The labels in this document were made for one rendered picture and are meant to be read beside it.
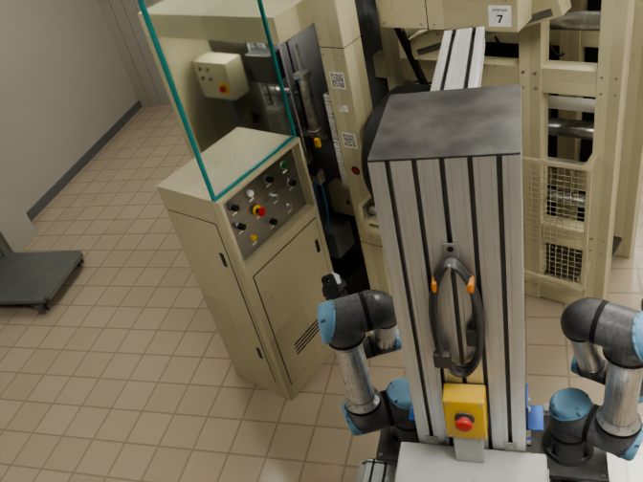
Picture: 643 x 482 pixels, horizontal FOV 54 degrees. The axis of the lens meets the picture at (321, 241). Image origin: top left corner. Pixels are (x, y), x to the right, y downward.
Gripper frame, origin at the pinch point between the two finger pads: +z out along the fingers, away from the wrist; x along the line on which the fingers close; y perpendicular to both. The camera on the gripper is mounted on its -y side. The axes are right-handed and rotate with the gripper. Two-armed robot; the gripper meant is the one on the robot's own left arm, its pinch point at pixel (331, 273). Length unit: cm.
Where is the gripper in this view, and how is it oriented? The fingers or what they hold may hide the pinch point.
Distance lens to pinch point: 234.2
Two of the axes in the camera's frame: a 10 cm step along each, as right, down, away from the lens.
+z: -1.0, -5.7, 8.2
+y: 4.1, 7.3, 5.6
